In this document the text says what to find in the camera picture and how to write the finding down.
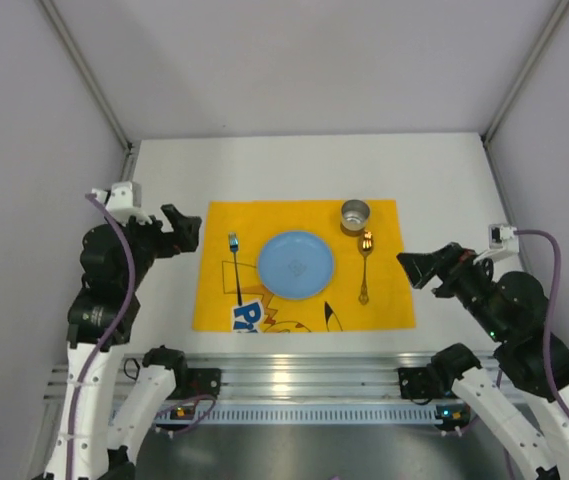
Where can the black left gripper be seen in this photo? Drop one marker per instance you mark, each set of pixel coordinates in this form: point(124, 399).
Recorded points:
point(168, 238)

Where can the aluminium table edge rail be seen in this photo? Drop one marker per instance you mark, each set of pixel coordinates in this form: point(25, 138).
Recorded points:
point(279, 378)

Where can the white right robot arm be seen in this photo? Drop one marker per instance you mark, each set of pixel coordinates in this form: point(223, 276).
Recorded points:
point(512, 310)

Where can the yellow printed cloth mat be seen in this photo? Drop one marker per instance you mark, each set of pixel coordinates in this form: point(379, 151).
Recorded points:
point(336, 308)

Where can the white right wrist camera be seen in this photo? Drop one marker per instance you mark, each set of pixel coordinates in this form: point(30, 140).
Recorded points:
point(503, 243)

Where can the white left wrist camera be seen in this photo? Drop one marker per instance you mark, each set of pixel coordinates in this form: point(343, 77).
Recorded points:
point(123, 201)

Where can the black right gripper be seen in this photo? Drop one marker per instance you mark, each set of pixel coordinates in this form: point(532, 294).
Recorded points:
point(450, 270)

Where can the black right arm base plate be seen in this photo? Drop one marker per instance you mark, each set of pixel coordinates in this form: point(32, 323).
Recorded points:
point(416, 384)

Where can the steel cup with brown base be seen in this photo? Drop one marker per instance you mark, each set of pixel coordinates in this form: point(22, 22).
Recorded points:
point(354, 216)

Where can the perforated metal cable tray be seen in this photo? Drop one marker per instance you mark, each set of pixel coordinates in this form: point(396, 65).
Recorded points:
point(316, 414)

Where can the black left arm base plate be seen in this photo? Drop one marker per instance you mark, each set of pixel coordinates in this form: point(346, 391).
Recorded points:
point(197, 381)

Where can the blue metal fork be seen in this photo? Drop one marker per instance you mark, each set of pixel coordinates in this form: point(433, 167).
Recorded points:
point(234, 249)

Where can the bronze metal spoon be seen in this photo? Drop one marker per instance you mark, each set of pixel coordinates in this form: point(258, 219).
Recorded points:
point(365, 248)

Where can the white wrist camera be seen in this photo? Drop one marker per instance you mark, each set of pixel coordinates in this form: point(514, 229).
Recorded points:
point(503, 243)
point(123, 201)

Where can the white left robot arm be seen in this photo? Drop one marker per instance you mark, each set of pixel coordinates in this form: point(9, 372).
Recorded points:
point(95, 440)

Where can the light blue plastic plate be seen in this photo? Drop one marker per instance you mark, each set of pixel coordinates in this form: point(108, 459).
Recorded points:
point(295, 265)

